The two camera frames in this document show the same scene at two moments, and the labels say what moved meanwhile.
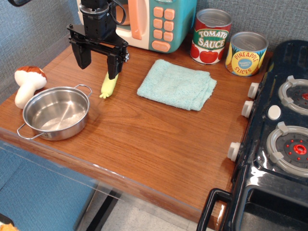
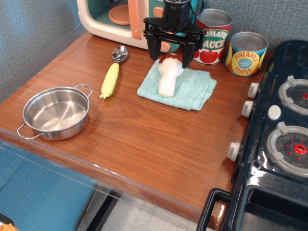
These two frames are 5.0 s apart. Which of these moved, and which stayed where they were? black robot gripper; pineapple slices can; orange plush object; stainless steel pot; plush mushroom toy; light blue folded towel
Moved: plush mushroom toy; black robot gripper
Stayed: light blue folded towel; pineapple slices can; orange plush object; stainless steel pot
